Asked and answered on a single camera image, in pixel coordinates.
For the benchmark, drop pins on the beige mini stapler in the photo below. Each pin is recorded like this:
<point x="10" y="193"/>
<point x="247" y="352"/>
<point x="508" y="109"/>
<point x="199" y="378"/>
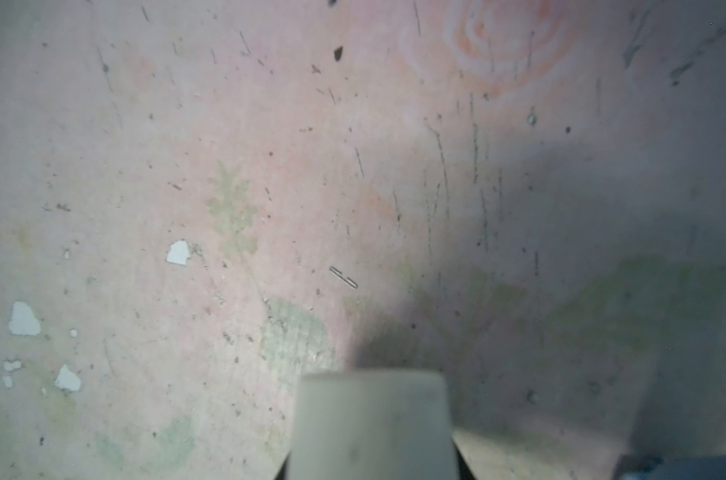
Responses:
<point x="372" y="424"/>

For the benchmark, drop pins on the loose staple on table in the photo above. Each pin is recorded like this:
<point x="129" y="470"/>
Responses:
<point x="346" y="279"/>

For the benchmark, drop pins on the blue mini stapler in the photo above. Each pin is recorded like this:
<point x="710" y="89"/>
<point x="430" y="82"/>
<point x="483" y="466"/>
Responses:
<point x="658" y="468"/>

